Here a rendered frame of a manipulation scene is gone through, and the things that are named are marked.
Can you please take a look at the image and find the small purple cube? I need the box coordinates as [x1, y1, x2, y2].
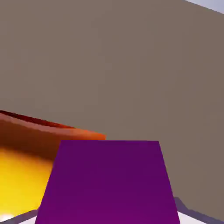
[34, 140, 181, 224]

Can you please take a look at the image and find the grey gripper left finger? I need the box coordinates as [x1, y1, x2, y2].
[0, 208, 39, 224]

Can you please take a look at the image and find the large orange box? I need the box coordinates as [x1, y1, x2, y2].
[0, 110, 107, 162]

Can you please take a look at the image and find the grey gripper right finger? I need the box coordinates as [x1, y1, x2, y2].
[174, 196, 224, 224]

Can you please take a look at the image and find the small yellow cube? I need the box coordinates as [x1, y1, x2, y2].
[0, 146, 54, 222]

